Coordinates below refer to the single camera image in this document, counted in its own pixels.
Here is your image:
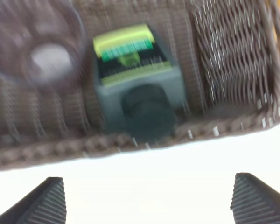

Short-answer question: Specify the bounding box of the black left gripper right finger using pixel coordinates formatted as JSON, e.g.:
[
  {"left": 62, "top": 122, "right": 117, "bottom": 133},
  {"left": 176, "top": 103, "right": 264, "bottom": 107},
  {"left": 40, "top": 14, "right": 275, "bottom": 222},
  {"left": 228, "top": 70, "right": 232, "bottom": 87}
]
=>
[{"left": 230, "top": 173, "right": 280, "bottom": 224}]

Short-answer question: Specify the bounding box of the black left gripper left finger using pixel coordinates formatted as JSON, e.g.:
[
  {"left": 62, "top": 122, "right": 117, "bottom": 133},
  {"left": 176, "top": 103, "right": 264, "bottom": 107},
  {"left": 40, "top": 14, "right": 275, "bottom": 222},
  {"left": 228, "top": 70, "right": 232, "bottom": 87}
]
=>
[{"left": 0, "top": 177, "right": 67, "bottom": 224}]

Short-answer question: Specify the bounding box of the dark green pump bottle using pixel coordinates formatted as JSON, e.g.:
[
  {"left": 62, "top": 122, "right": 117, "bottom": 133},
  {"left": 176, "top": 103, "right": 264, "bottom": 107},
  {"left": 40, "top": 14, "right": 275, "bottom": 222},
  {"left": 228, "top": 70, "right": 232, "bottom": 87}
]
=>
[{"left": 93, "top": 23, "right": 186, "bottom": 142}]

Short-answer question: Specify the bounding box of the translucent purple plastic cup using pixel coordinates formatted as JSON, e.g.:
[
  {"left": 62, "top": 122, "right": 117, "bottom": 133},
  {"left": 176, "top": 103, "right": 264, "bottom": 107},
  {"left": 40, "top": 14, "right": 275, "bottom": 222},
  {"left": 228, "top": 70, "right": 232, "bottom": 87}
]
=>
[{"left": 0, "top": 0, "right": 88, "bottom": 88}]

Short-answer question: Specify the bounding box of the dark brown wicker basket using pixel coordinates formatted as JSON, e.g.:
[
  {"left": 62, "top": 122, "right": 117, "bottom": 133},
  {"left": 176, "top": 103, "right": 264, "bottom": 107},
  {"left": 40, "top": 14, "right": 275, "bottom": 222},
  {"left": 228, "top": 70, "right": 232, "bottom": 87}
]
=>
[{"left": 0, "top": 0, "right": 280, "bottom": 171}]

